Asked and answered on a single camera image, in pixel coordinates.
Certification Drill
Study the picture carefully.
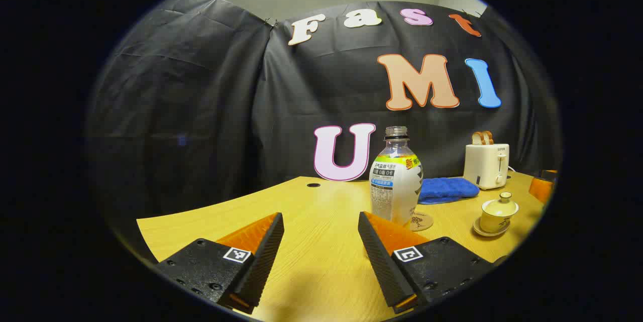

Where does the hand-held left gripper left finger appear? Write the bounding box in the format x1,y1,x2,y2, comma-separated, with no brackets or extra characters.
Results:
155,212,285,315

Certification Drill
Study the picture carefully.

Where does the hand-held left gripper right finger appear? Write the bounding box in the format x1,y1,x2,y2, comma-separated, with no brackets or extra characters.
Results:
358,211,495,314

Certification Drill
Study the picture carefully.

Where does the cream ceramic teacup lid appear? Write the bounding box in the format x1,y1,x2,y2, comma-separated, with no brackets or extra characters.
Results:
481,192,519,217

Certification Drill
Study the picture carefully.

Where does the round wooden coaster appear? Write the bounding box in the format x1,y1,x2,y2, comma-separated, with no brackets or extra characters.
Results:
408,211,434,232

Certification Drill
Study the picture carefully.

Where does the cream ceramic teacup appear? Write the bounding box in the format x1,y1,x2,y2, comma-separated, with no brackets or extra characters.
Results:
480,211,513,234

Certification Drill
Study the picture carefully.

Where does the clear plastic water bottle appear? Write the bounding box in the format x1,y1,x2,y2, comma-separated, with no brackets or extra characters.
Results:
369,126,423,227

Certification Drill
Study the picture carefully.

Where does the cream white toaster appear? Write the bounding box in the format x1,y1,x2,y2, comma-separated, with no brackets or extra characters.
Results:
463,143,510,190

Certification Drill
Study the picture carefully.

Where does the cream ceramic saucer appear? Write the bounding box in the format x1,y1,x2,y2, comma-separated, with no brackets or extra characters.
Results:
472,218,511,238

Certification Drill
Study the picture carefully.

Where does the blue folded towel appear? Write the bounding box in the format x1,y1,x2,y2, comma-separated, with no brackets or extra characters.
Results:
417,177,480,205

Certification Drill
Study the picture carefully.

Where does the black backdrop cloth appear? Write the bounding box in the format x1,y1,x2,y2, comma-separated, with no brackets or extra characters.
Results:
85,0,561,242

